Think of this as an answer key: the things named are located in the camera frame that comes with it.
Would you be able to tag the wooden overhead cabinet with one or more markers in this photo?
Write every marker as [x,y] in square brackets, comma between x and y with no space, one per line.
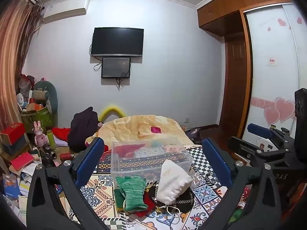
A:
[220,12]

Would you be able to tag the patterned bed sheet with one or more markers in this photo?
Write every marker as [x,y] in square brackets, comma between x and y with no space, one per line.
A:
[100,196]

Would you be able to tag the grey plush toy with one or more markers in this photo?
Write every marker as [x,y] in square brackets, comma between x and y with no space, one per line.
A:
[42,93]

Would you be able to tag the white air conditioner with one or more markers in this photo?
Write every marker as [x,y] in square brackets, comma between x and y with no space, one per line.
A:
[64,10]

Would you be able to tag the striped pink curtain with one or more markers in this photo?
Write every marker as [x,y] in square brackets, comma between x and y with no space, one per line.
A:
[14,52]

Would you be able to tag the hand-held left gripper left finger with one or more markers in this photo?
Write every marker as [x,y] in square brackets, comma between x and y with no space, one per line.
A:
[90,160]

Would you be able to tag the scattered white papers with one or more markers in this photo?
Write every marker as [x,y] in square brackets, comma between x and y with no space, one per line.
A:
[28,172]

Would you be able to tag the small black wall monitor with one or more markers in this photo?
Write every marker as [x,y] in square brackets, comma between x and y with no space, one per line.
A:
[115,67]

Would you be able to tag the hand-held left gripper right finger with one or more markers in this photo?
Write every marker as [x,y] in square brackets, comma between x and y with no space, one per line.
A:
[217,163]

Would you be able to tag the lavender cloth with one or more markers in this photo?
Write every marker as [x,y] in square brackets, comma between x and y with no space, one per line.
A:
[61,143]

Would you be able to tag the clear plastic storage box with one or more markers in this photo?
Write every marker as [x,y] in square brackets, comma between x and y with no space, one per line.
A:
[144,158]

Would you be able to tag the small red cloth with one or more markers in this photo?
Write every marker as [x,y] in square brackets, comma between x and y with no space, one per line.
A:
[146,208]

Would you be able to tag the black knit hat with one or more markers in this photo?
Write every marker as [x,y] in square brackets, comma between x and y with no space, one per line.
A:
[184,201]

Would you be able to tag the red cylindrical bottle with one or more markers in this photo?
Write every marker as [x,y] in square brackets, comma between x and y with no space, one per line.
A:
[67,157]

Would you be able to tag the red folded garment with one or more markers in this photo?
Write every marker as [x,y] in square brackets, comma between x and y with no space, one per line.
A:
[61,133]

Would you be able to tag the pink bunny figure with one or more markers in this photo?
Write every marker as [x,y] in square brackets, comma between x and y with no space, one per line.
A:
[39,135]

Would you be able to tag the red book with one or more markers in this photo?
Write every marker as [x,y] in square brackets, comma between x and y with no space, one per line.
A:
[22,160]

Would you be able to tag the purple bag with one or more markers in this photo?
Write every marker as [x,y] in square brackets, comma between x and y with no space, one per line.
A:
[193,135]

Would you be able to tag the brown wooden door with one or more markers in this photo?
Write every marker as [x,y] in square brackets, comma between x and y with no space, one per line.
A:
[236,83]

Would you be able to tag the red plastic bag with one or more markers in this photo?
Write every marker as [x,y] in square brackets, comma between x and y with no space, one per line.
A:
[25,81]

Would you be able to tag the yellow fleece blanket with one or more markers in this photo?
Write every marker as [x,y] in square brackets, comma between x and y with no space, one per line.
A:
[134,127]

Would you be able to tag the green bottle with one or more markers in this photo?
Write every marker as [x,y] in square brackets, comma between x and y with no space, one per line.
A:
[51,140]

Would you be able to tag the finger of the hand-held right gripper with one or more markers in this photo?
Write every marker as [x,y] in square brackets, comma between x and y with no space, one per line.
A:
[244,146]
[260,129]

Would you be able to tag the blue booklet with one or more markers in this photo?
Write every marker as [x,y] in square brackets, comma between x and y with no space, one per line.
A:
[10,186]

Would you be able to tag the white lace cloth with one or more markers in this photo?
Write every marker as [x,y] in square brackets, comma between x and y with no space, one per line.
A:
[148,152]

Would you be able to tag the grey cardboard box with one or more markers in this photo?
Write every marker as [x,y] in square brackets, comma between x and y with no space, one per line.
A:
[16,147]

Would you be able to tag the red knit cloth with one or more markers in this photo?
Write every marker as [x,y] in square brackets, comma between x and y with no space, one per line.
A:
[128,151]

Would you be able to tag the black cylindrical device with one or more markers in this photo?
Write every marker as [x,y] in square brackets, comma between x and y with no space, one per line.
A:
[48,151]

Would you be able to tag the red gift box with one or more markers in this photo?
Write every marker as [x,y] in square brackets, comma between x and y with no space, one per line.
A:
[13,133]

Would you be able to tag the dark purple jacket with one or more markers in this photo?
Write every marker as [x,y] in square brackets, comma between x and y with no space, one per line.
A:
[81,129]

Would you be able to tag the green knit gloves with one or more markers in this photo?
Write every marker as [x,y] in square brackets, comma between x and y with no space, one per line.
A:
[132,191]

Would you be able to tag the green storage box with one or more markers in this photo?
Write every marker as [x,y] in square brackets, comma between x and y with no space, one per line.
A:
[40,119]

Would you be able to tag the black wall television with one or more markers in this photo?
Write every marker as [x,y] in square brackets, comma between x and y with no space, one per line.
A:
[117,42]

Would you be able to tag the yellow foam arc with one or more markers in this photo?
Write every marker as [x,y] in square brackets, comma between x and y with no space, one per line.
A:
[112,107]

